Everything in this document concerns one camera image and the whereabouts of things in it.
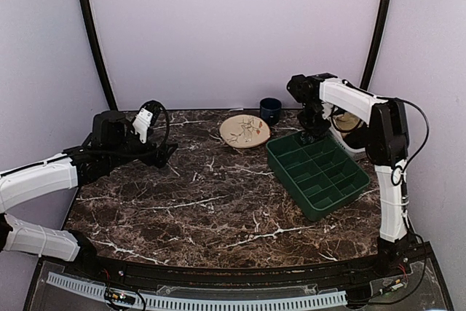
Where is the black front rail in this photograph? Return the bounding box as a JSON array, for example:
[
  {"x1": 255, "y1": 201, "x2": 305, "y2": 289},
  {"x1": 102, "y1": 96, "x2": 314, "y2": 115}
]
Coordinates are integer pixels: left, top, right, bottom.
[{"x1": 39, "y1": 243, "x2": 434, "y2": 292}]

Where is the white plastic laundry basket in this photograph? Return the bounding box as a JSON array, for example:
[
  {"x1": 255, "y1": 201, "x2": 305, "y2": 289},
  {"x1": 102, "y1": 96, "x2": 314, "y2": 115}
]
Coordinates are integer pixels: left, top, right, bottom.
[{"x1": 328, "y1": 106, "x2": 366, "y2": 160}]

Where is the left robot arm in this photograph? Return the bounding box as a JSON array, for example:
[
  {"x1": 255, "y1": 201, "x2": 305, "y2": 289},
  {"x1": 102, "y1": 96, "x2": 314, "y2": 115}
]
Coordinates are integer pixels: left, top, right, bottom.
[{"x1": 1, "y1": 101, "x2": 178, "y2": 279}]

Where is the beige floral plate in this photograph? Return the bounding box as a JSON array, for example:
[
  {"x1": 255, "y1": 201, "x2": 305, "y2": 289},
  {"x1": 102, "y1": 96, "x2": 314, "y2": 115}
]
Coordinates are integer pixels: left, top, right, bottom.
[{"x1": 219, "y1": 114, "x2": 271, "y2": 149}]

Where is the black frame post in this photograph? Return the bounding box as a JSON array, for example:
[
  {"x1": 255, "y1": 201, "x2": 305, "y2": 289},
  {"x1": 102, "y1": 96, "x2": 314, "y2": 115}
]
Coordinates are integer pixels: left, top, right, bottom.
[
  {"x1": 360, "y1": 0, "x2": 390, "y2": 90},
  {"x1": 79, "y1": 0, "x2": 118, "y2": 110}
]

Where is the beige garment in basket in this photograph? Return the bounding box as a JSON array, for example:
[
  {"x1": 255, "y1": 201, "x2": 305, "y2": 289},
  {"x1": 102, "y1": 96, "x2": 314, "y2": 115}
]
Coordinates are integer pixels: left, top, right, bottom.
[{"x1": 331, "y1": 112, "x2": 363, "y2": 133}]

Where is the dark blue mug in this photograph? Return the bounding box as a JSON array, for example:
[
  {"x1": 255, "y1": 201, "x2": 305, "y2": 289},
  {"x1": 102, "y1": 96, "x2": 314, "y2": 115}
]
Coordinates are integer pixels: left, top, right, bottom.
[{"x1": 259, "y1": 98, "x2": 282, "y2": 126}]

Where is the navy striped underwear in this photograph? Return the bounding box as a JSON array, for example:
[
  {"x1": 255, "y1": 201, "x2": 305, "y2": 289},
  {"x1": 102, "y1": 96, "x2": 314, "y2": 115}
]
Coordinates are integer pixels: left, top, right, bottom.
[{"x1": 300, "y1": 132, "x2": 319, "y2": 145}]

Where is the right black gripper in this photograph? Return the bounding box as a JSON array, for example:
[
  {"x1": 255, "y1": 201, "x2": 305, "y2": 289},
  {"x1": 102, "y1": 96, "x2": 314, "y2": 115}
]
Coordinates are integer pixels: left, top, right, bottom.
[{"x1": 298, "y1": 98, "x2": 333, "y2": 138}]

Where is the black cloth in basket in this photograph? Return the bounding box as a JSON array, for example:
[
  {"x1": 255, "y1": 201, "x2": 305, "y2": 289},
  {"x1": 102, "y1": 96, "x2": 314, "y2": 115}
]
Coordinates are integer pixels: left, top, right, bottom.
[{"x1": 344, "y1": 125, "x2": 368, "y2": 149}]

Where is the right black frame post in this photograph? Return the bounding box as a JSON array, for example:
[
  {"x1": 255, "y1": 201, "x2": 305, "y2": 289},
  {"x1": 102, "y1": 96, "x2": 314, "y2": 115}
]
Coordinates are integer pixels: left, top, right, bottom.
[{"x1": 360, "y1": 0, "x2": 390, "y2": 90}]

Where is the white slotted cable duct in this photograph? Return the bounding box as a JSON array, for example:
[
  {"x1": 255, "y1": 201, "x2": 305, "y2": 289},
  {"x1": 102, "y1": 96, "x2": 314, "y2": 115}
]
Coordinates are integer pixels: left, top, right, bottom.
[{"x1": 46, "y1": 272, "x2": 347, "y2": 310}]

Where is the green divided organizer tray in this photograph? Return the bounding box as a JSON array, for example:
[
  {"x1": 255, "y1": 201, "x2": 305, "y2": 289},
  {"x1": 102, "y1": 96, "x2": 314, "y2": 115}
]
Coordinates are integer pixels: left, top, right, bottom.
[{"x1": 266, "y1": 132, "x2": 371, "y2": 221}]

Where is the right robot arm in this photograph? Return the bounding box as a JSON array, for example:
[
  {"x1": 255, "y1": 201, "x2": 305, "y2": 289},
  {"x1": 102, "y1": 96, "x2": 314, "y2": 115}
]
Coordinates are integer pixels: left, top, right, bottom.
[{"x1": 286, "y1": 73, "x2": 413, "y2": 277}]

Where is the left black frame post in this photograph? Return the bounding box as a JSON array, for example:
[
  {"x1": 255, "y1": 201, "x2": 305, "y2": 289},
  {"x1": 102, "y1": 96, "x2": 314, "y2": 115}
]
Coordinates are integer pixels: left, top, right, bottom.
[{"x1": 79, "y1": 0, "x2": 118, "y2": 110}]

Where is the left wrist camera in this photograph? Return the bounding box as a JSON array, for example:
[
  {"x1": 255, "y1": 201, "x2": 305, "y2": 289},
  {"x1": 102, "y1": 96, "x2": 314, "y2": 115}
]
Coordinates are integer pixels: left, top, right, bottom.
[{"x1": 132, "y1": 107, "x2": 154, "y2": 143}]

